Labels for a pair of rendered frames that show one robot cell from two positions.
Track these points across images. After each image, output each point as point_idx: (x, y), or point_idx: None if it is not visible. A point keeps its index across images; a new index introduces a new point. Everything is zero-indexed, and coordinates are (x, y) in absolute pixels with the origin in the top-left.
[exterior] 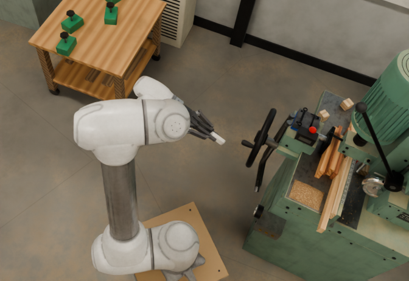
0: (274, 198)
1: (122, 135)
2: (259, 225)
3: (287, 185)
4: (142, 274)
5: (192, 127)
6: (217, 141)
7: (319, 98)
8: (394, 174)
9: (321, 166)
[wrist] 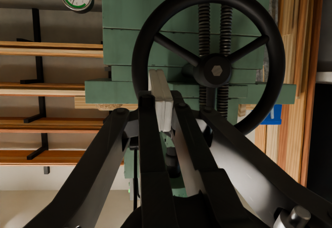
0: None
1: None
2: None
3: (114, 90)
4: None
5: (129, 216)
6: (149, 87)
7: (290, 87)
8: (137, 150)
9: None
